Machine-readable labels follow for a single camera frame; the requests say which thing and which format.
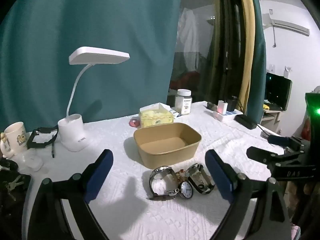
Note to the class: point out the white textured tablecloth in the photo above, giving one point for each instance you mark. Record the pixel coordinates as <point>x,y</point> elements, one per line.
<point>120,205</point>

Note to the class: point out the white air conditioner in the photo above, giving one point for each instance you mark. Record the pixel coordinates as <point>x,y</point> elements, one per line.
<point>287,25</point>

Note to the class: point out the teal curtain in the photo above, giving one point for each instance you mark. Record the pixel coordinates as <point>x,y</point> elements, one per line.
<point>75,17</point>
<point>260,55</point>

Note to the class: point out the white charger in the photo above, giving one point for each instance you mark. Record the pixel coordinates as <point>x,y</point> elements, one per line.
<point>222,107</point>

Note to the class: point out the bunch of keys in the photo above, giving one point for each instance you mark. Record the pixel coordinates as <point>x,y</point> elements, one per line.
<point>11,186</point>

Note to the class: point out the yellow curtain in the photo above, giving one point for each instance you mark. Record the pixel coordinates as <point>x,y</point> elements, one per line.
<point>247,30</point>

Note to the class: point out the black pen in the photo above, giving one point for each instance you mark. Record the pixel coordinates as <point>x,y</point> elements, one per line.
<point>53,152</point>

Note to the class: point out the dark sliding door frame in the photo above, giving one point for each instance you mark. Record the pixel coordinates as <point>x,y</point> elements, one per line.
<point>230,42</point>

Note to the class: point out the white hanging garment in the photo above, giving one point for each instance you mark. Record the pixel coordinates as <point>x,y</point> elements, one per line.
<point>187,35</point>

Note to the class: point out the dark flat object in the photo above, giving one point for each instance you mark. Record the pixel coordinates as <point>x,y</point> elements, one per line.
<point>25,180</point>

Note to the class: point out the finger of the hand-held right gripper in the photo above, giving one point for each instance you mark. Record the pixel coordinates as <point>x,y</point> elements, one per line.
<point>260,155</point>
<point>280,140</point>

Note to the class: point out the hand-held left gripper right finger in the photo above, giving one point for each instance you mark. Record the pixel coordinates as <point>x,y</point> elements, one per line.
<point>220,175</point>

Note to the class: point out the clear jar with white lid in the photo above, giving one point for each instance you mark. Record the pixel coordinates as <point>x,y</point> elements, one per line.
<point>183,103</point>

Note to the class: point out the silver metal band watch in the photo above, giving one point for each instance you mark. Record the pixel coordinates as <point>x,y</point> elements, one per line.
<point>151,180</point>

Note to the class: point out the cream cartoon bear mug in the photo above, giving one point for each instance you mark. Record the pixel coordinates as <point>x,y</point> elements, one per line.
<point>15,135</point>

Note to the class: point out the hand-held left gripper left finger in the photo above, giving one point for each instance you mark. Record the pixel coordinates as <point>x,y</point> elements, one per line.
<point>100,175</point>

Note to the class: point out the black rectangular device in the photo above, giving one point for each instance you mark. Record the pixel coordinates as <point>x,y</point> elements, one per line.
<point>246,122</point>

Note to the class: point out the white and blue tube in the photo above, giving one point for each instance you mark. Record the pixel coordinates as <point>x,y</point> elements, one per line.
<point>176,114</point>

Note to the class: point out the yellow tissue pack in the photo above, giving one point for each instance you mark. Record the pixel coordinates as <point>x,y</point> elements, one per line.
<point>155,118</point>

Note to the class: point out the black plastic holder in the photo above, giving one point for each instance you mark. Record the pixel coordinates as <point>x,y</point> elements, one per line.
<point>40,130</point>

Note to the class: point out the white power strip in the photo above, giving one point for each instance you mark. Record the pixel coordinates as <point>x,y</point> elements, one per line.
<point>225,117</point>

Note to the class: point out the small round dark-rimmed watch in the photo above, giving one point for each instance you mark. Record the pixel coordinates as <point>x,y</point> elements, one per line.
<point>186,190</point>

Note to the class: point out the small pink round object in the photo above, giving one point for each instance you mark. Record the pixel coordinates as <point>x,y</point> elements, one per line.
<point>134,123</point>

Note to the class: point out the white desk lamp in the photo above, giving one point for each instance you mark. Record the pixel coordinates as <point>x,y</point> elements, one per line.
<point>71,132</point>

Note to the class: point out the black monitor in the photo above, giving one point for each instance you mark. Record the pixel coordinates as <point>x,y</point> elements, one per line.
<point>277,90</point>

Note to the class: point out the black charger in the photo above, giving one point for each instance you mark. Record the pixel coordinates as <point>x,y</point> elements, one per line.
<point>232,104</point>

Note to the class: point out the dark stone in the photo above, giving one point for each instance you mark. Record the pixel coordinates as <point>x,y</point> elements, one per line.
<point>212,106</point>

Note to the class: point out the white wall socket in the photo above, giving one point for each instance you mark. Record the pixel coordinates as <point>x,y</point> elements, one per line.
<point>271,67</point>

